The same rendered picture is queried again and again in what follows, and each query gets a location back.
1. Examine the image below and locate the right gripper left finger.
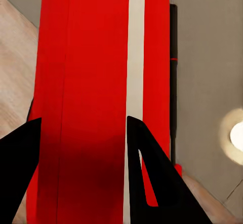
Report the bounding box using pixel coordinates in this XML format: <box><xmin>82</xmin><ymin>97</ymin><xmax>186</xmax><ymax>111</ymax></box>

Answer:
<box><xmin>0</xmin><ymin>117</ymin><xmax>42</xmax><ymax>224</ymax></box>

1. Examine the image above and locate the radio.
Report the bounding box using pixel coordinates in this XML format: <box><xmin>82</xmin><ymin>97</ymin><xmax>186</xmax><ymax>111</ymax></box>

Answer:
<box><xmin>26</xmin><ymin>0</ymin><xmax>182</xmax><ymax>224</ymax></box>

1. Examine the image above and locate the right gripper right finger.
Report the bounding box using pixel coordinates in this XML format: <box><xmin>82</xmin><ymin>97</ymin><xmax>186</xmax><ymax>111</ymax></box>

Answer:
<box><xmin>127</xmin><ymin>116</ymin><xmax>213</xmax><ymax>224</ymax></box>

